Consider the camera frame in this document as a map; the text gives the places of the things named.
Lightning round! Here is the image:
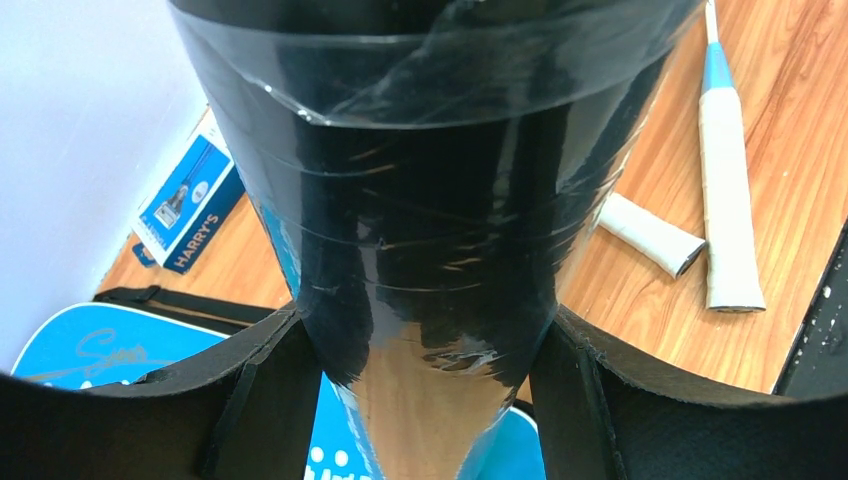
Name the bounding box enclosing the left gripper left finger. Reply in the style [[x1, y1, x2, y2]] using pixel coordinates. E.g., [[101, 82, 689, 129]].
[[1, 306, 321, 479]]

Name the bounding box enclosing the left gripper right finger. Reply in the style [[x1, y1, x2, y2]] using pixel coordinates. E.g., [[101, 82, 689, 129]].
[[529, 308, 847, 479]]

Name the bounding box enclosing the blue racket bag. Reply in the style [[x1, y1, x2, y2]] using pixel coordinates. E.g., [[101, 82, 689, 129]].
[[11, 286, 547, 480]]

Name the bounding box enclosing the blue racket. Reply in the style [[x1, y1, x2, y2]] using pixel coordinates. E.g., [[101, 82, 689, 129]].
[[699, 1, 766, 313], [599, 193, 707, 279]]

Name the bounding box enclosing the black shuttlecock tube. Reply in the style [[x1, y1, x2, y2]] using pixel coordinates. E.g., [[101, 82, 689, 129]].
[[169, 1, 700, 479]]

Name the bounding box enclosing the blue product box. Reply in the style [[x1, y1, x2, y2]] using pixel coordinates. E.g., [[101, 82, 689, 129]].
[[132, 110, 245, 274]]

